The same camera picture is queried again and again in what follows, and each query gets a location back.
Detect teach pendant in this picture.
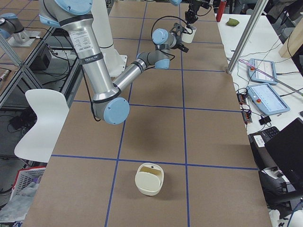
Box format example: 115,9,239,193
246,83,290,115
248,58,277,85

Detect black box under frame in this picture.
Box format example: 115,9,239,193
30,45,52,70

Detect red bottle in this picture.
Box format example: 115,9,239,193
216,0,227,22

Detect white plastic chair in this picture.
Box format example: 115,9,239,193
14,89,69,163

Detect upper teach pendant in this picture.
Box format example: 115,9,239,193
248,58,277,85

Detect white laundry basket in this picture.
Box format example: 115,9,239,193
9,166,46,200

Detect cream plastic basket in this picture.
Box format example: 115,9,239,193
134,163,164,196

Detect white mug with handle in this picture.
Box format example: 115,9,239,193
181,26,196,44

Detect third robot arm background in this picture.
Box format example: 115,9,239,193
0,13,24,39

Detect aluminium frame post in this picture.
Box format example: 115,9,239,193
226,0,268,74

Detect brown paper table cover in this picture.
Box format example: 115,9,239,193
24,9,271,227

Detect lower teach pendant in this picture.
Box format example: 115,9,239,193
246,83,290,115

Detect green bean bag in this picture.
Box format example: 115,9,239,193
225,18,240,27

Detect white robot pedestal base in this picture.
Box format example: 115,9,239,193
91,0,127,77

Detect black laptop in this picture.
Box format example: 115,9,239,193
248,117,303,187

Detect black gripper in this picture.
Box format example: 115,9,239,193
185,0,199,25
170,23,189,52

